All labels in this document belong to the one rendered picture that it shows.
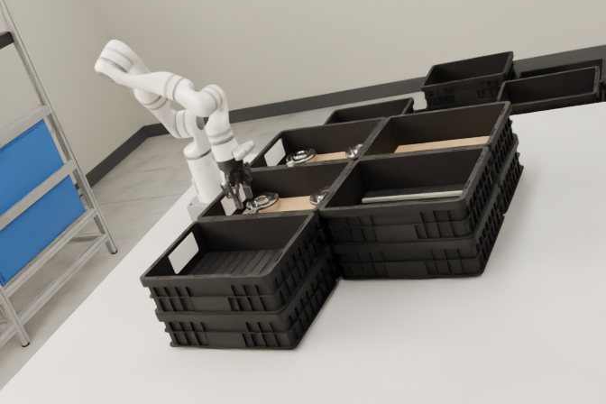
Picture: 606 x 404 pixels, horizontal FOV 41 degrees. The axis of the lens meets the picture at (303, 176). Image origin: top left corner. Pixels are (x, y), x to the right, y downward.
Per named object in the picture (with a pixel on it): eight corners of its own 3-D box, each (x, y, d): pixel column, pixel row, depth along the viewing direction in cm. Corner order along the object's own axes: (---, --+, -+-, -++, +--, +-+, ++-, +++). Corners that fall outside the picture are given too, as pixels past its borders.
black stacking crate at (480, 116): (367, 194, 243) (356, 160, 239) (397, 150, 267) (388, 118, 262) (499, 183, 224) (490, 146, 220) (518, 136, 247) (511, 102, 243)
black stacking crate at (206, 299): (153, 316, 215) (137, 281, 211) (208, 255, 239) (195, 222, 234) (282, 316, 196) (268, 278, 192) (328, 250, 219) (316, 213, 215)
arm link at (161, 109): (138, 81, 256) (165, 76, 253) (179, 120, 279) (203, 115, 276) (135, 107, 252) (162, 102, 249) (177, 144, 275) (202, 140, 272)
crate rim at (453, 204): (319, 218, 216) (316, 211, 215) (357, 166, 239) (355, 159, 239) (465, 209, 196) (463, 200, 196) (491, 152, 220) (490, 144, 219)
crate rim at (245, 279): (139, 288, 212) (135, 280, 211) (197, 226, 235) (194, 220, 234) (270, 284, 192) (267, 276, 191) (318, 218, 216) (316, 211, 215)
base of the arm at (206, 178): (197, 205, 281) (181, 161, 274) (206, 191, 289) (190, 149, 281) (222, 201, 278) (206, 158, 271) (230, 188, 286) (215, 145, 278)
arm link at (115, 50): (105, 33, 235) (149, 77, 256) (88, 61, 232) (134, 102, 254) (128, 41, 230) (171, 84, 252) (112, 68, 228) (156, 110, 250)
